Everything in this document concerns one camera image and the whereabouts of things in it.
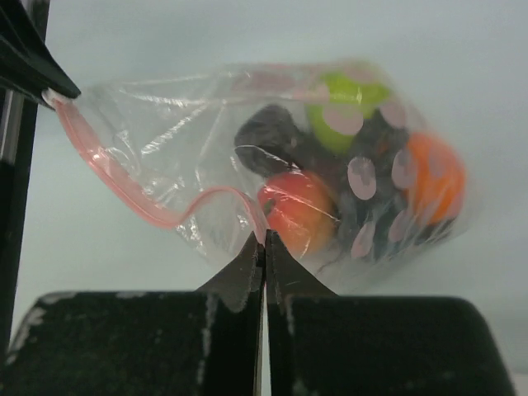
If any orange toy tangerine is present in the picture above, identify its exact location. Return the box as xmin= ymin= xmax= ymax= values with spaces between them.
xmin=404 ymin=131 xmax=466 ymax=225

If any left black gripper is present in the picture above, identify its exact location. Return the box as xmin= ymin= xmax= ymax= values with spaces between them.
xmin=1 ymin=88 xmax=38 ymax=361

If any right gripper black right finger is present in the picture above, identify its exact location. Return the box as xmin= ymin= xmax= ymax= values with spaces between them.
xmin=266 ymin=231 xmax=515 ymax=395

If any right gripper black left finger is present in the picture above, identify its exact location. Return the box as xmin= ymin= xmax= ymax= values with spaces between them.
xmin=3 ymin=236 xmax=265 ymax=395

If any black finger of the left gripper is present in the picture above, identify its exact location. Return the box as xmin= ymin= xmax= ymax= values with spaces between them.
xmin=1 ymin=1 xmax=81 ymax=106

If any green toy apple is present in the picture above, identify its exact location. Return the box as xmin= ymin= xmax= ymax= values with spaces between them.
xmin=305 ymin=71 xmax=391 ymax=154

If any dark toy grape bunch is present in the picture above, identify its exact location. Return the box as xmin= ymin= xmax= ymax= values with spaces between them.
xmin=316 ymin=111 xmax=455 ymax=262

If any clear zip top bag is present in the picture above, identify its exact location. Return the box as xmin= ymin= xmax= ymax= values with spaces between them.
xmin=42 ymin=59 xmax=476 ymax=292

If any toy peach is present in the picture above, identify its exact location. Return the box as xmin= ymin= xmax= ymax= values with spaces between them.
xmin=257 ymin=171 xmax=337 ymax=258

